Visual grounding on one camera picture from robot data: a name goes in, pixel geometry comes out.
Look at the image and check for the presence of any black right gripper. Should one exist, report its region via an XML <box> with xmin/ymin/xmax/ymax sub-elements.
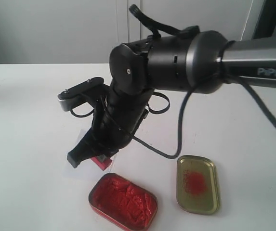
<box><xmin>67</xmin><ymin>83</ymin><xmax>152</xmax><ymax>168</ymax></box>

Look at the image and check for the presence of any red stamp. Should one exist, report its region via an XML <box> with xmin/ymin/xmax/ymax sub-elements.
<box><xmin>91</xmin><ymin>155</ymin><xmax>112</xmax><ymax>171</ymax></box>

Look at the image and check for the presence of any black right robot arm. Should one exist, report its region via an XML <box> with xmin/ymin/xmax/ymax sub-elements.
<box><xmin>58</xmin><ymin>28</ymin><xmax>276</xmax><ymax>167</ymax></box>

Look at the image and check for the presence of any red ink tin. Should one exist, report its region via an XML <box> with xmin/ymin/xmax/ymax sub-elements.
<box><xmin>88</xmin><ymin>173</ymin><xmax>158</xmax><ymax>231</ymax></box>

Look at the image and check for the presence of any white paper sheet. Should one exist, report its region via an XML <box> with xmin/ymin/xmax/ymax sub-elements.
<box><xmin>62</xmin><ymin>128</ymin><xmax>119</xmax><ymax>182</ymax></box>

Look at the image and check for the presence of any gold tin lid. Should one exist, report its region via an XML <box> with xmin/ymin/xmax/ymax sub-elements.
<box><xmin>176</xmin><ymin>155</ymin><xmax>220</xmax><ymax>215</ymax></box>

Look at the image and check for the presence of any white cabinet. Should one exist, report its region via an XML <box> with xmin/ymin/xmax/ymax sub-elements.
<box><xmin>0</xmin><ymin>0</ymin><xmax>252</xmax><ymax>64</ymax></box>

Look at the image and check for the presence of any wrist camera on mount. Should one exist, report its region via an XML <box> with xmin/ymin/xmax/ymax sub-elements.
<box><xmin>57</xmin><ymin>77</ymin><xmax>109</xmax><ymax>118</ymax></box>

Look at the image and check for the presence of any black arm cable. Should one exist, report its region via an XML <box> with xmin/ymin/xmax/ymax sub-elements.
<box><xmin>128</xmin><ymin>4</ymin><xmax>276</xmax><ymax>159</ymax></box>

